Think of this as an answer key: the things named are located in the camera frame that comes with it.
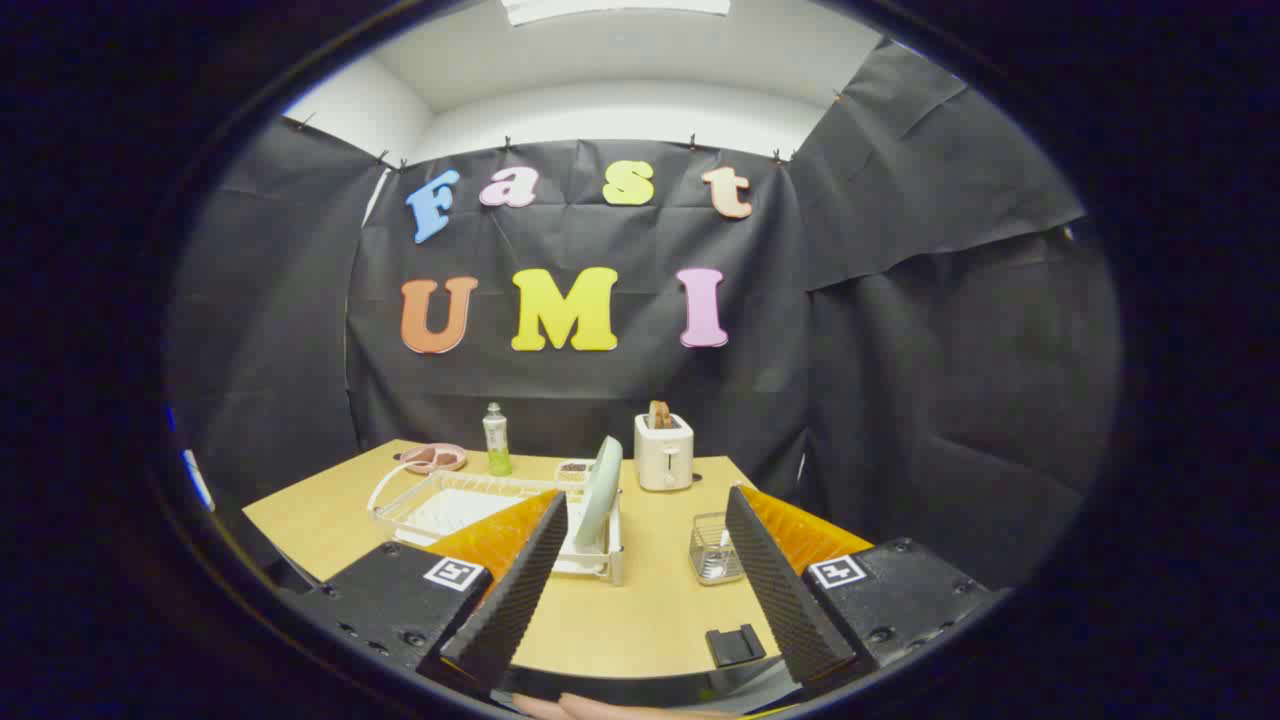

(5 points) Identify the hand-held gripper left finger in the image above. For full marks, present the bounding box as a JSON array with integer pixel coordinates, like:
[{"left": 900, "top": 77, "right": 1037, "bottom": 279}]
[{"left": 285, "top": 488, "right": 569, "bottom": 696}]

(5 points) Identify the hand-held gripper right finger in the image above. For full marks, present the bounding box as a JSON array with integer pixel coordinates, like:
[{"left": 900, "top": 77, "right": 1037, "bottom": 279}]
[{"left": 725, "top": 484, "right": 1003, "bottom": 691}]

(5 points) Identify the wire mesh basket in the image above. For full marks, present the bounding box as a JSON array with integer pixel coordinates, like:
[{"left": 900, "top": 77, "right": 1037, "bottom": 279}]
[{"left": 689, "top": 512, "right": 746, "bottom": 586}]

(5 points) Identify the white wire dish rack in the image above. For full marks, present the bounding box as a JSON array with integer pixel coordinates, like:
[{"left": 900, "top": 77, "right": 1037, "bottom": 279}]
[{"left": 367, "top": 458, "right": 626, "bottom": 587}]

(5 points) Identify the pale green plate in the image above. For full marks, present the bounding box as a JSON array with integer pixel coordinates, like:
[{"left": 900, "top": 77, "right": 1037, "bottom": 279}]
[{"left": 573, "top": 436, "right": 624, "bottom": 551}]

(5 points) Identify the pink plate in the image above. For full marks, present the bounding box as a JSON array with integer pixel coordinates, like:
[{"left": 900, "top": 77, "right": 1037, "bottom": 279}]
[{"left": 400, "top": 443, "right": 468, "bottom": 475}]

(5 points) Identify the bottle with green liquid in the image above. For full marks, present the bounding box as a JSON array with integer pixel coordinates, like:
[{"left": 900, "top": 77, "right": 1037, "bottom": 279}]
[{"left": 483, "top": 402, "right": 513, "bottom": 477}]

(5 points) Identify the cream toaster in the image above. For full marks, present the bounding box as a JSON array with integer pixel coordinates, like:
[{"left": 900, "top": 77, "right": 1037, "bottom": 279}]
[{"left": 634, "top": 413, "right": 696, "bottom": 492}]

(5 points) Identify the black backdrop cloth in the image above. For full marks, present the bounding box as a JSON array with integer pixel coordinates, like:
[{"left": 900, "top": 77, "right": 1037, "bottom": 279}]
[{"left": 165, "top": 38, "right": 1121, "bottom": 591}]

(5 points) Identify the ceiling light panel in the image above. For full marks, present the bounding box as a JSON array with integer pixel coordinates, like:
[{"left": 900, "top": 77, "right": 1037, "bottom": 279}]
[{"left": 500, "top": 0, "right": 733, "bottom": 27}]

